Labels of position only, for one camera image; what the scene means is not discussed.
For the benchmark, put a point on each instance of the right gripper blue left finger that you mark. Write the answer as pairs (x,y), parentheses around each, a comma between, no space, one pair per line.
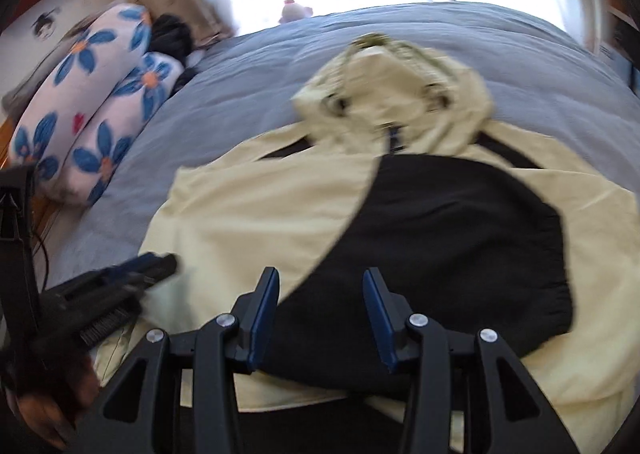
(138,410)

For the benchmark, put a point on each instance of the cartoon face wall sticker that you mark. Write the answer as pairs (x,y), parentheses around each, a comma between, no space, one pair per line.
(44,25)

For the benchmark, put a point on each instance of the person's left hand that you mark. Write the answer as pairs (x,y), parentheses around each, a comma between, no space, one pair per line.
(43,416)

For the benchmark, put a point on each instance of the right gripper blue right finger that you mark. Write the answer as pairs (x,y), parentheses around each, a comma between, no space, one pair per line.
(504,410)

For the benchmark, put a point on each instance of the yellow and black hooded jacket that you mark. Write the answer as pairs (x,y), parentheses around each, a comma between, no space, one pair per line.
(398,162)

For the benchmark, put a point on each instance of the pink white plush toy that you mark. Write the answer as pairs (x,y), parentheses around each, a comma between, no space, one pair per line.
(292,11)

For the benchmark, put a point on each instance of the black clothes pile by quilt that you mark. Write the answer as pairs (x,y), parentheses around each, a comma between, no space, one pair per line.
(171,36)

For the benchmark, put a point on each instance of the grey bed blanket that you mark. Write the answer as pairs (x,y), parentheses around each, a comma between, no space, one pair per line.
(541,79)

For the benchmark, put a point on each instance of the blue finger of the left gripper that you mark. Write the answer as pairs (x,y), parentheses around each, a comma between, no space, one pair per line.
(139,265)
(165,268)

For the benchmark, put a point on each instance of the blue floral rolled quilt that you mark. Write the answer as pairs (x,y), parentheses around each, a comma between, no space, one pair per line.
(86,114)

